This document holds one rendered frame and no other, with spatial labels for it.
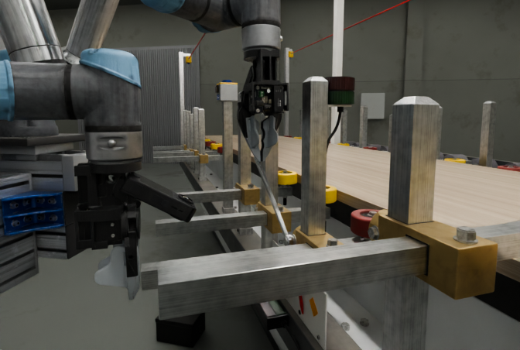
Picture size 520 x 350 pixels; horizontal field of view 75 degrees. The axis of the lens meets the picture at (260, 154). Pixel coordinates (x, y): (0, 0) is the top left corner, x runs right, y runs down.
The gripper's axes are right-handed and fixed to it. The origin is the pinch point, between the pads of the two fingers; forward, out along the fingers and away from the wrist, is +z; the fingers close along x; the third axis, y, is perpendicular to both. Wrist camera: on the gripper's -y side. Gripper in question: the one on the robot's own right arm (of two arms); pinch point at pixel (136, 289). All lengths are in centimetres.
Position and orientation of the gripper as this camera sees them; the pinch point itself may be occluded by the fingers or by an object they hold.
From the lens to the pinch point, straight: 58.9
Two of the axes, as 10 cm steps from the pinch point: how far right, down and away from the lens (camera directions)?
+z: 0.0, 9.9, 1.1
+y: -9.5, 0.3, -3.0
